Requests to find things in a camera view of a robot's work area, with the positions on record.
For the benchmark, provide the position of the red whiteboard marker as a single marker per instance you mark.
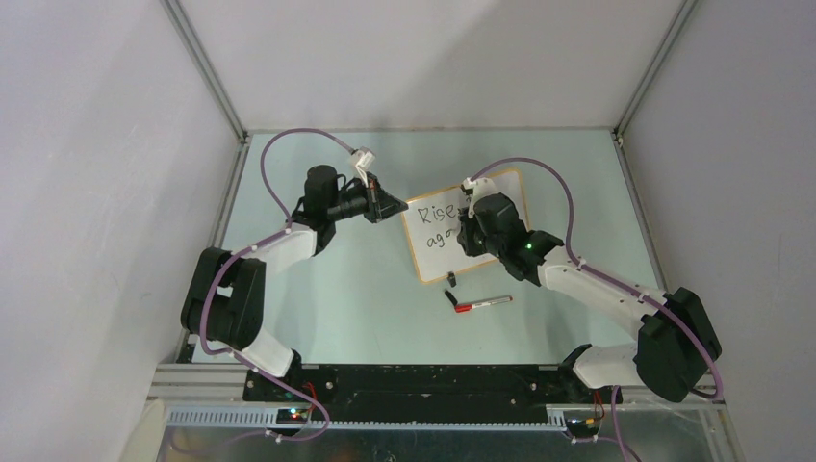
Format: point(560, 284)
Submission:
point(469, 306)

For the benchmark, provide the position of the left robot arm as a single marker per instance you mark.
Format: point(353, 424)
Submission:
point(226, 297)

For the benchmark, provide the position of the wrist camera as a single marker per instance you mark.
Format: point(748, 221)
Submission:
point(361, 160)
point(476, 189)

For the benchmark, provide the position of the yellow framed whiteboard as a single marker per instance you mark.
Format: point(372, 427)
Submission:
point(431, 224)

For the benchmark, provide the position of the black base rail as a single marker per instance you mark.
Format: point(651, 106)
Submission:
point(423, 394)

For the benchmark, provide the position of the right controller board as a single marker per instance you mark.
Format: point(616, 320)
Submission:
point(584, 428)

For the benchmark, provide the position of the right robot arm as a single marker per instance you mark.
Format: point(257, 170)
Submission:
point(673, 343)

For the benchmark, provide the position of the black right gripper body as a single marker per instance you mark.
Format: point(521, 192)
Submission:
point(482, 243)

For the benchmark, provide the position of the left controller board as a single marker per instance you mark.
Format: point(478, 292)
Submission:
point(292, 416)

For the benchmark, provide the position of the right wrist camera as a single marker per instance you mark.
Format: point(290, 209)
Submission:
point(476, 189)

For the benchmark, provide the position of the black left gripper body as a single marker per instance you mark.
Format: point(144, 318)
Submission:
point(372, 198)

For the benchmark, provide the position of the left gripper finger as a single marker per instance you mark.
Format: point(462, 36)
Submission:
point(384, 204)
point(379, 217)

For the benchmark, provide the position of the controller board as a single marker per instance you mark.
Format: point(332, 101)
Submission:
point(292, 416)
point(584, 428)

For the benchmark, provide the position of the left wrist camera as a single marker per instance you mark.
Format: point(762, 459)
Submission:
point(361, 160)

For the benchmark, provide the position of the black marker cap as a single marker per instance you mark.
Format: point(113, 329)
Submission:
point(451, 298)

